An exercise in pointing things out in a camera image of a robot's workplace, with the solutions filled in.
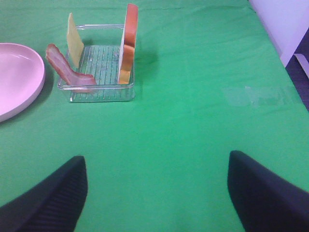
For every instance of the bacon strip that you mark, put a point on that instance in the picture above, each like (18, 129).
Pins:
(63, 69)

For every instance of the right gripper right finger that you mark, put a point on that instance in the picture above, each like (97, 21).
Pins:
(264, 201)

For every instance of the pink round plate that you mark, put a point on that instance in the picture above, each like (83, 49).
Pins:
(22, 76)

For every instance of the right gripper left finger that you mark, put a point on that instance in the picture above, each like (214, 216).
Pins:
(53, 205)

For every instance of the green tablecloth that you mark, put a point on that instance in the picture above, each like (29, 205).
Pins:
(208, 81)

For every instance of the right clear plastic container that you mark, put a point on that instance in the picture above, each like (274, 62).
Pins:
(99, 58)

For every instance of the yellow cheese slice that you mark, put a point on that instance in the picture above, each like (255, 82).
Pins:
(74, 41)

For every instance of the bread slice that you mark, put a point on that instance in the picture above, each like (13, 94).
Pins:
(128, 42)

